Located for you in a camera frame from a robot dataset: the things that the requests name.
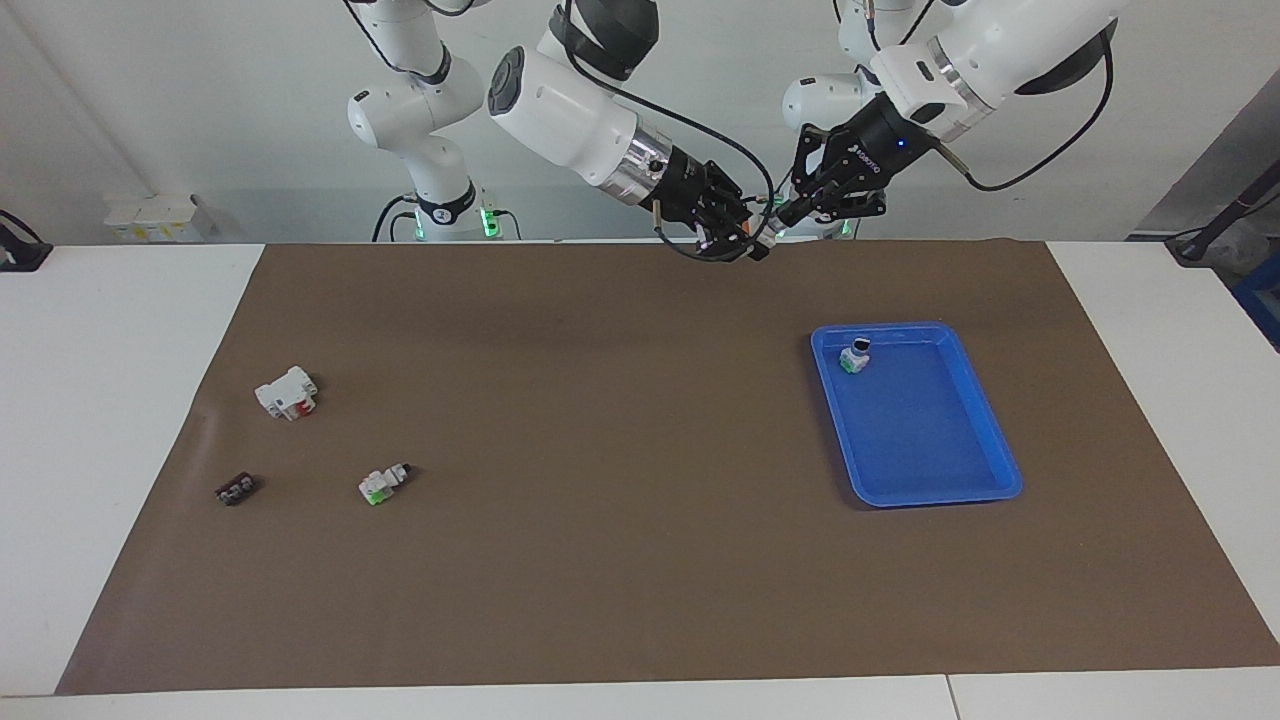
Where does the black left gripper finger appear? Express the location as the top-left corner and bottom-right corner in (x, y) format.
(775, 185), (886, 229)
(795, 125), (851, 186)

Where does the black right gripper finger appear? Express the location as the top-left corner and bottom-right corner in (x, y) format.
(705, 165), (751, 223)
(695, 215), (771, 263)

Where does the orange-backed selector switch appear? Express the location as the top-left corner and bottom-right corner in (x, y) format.
(743, 210), (796, 261)

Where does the blue plastic tray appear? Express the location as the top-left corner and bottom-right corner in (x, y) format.
(810, 321), (1024, 509)

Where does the brown table mat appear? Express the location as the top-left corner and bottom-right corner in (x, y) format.
(55, 238), (1280, 696)

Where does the blue crate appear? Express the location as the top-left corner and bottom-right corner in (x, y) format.
(1232, 255), (1280, 351)

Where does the white circuit breaker red lever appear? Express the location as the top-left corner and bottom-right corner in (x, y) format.
(254, 366), (319, 422)

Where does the white box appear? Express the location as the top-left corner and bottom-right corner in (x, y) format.
(105, 195), (216, 243)

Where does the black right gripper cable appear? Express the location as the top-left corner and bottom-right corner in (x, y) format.
(560, 0), (779, 263)

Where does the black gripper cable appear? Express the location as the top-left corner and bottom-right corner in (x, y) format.
(560, 0), (779, 263)
(935, 25), (1116, 193)

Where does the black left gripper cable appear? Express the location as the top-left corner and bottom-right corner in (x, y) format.
(935, 25), (1116, 193)

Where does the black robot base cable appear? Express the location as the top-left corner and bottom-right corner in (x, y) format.
(372, 193), (416, 243)

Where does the lying green-backed selector switch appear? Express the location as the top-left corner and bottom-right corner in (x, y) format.
(358, 462), (413, 507)

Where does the black bracket on table edge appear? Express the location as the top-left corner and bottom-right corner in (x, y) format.
(0, 210), (53, 273)

